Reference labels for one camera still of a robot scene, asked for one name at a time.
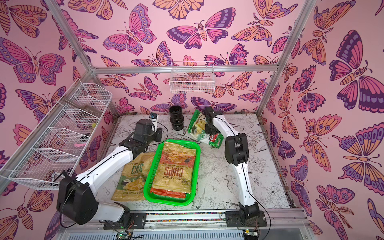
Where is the green white Chuba chips bag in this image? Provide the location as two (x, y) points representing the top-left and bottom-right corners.
(188, 110), (224, 149)

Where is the tan kettle chips bag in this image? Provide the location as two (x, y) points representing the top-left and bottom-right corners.
(151, 142), (196, 194)

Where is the yellow sour cream chips bag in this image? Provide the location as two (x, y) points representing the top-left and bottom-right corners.
(111, 152), (155, 202)

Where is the orange cream cassava chips bag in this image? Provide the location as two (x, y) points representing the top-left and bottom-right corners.
(151, 188), (186, 199)

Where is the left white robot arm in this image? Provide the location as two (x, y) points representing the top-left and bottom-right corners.
(57, 119), (169, 227)

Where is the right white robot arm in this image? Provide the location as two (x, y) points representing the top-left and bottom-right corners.
(204, 107), (260, 220)

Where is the green plastic basket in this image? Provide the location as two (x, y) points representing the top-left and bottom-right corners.
(143, 140), (201, 207)

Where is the pink item in shelf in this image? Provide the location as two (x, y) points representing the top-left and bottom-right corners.
(74, 143), (87, 148)

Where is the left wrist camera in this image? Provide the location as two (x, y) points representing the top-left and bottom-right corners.
(150, 113), (158, 122)

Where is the black camera lens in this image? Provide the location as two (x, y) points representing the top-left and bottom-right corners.
(169, 105), (184, 131)

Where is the small white wire basket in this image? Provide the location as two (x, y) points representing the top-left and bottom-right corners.
(169, 61), (216, 94)

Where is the front mounting rail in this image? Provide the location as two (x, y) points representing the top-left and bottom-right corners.
(56, 209), (316, 240)

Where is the long white wire shelf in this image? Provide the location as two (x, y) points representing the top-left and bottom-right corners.
(1, 79), (113, 190)

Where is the aluminium frame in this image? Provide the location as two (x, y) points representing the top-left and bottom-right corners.
(0, 0), (317, 240)

